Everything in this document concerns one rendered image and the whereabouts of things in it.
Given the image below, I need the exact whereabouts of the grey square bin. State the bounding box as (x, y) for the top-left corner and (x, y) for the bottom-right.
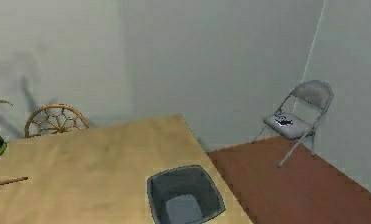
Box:
(146, 164), (227, 224)

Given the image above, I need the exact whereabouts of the small black remote control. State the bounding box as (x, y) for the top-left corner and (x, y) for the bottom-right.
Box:
(274, 115), (294, 127)

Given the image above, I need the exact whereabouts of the light wooden table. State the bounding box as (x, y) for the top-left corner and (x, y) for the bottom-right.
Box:
(0, 113), (254, 224)

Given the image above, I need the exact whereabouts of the grey folding chair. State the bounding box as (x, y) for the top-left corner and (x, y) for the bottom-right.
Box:
(250, 79), (335, 168)

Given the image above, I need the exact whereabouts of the round-backed wicker chair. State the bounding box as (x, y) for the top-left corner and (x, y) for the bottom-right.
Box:
(24, 103), (90, 139)

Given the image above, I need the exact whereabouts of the brown pencil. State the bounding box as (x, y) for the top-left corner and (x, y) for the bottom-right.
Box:
(0, 176), (29, 187)

